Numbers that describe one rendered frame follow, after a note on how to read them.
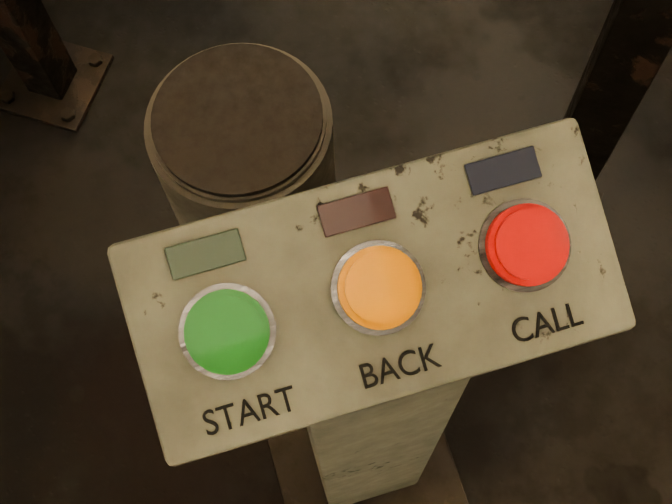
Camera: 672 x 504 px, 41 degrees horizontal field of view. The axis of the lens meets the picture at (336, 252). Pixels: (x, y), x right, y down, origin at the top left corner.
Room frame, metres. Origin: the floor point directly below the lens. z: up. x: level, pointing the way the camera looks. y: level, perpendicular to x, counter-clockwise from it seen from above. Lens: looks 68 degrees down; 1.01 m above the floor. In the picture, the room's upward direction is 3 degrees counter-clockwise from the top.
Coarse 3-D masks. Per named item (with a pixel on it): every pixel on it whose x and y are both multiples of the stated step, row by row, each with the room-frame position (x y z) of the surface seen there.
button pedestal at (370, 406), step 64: (576, 128) 0.21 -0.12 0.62; (320, 192) 0.19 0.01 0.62; (448, 192) 0.18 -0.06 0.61; (512, 192) 0.18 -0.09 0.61; (576, 192) 0.18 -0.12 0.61; (128, 256) 0.16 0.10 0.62; (256, 256) 0.16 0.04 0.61; (320, 256) 0.16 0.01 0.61; (448, 256) 0.16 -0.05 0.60; (576, 256) 0.15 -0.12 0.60; (128, 320) 0.13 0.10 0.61; (320, 320) 0.13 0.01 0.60; (448, 320) 0.13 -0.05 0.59; (512, 320) 0.13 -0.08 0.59; (576, 320) 0.12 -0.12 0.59; (192, 384) 0.10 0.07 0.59; (256, 384) 0.10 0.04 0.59; (320, 384) 0.10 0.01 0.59; (384, 384) 0.10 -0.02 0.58; (448, 384) 0.12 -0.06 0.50; (192, 448) 0.07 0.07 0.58; (320, 448) 0.10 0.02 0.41; (384, 448) 0.11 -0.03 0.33; (448, 448) 0.16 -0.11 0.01
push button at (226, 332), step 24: (192, 312) 0.13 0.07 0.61; (216, 312) 0.13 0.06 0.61; (240, 312) 0.13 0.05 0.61; (264, 312) 0.13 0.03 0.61; (192, 336) 0.12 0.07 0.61; (216, 336) 0.12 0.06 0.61; (240, 336) 0.12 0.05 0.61; (264, 336) 0.12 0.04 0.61; (216, 360) 0.11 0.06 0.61; (240, 360) 0.11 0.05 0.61
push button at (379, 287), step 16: (352, 256) 0.15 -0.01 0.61; (368, 256) 0.15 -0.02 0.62; (384, 256) 0.15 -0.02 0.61; (400, 256) 0.15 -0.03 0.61; (352, 272) 0.15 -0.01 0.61; (368, 272) 0.15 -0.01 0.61; (384, 272) 0.14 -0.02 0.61; (400, 272) 0.14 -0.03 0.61; (416, 272) 0.15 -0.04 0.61; (352, 288) 0.14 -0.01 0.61; (368, 288) 0.14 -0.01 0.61; (384, 288) 0.14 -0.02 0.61; (400, 288) 0.14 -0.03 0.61; (416, 288) 0.14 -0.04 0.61; (352, 304) 0.13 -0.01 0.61; (368, 304) 0.13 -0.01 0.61; (384, 304) 0.13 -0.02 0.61; (400, 304) 0.13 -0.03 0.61; (416, 304) 0.13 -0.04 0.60; (368, 320) 0.12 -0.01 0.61; (384, 320) 0.12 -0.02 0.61; (400, 320) 0.12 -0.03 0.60
